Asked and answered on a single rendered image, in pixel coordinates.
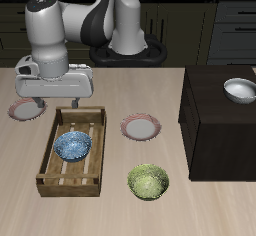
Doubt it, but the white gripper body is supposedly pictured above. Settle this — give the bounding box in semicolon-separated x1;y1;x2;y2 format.
14;63;95;100

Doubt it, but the white plate with red rim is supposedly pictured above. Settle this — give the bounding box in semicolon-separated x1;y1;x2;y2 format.
119;112;163;142
7;97;48;122

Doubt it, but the wooden slat tray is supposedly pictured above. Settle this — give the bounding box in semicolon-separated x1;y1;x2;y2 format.
35;105;108;198

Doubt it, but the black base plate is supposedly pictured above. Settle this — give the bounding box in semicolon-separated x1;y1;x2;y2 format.
88;34;168;66

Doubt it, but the green bowl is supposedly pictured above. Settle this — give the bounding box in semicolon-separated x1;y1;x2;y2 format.
126;163;170;202

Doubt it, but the white bowl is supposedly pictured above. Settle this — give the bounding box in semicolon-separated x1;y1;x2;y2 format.
222;77;256;105

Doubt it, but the blue bowl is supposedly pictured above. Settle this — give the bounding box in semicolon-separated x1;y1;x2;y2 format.
53;130;93;163

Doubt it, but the dark wooden cabinet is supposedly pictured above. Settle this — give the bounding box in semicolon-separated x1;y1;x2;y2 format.
177;64;256;183

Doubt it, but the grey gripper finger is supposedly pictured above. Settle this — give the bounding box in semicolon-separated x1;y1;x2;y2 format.
32;97;47;109
71;97;81;110

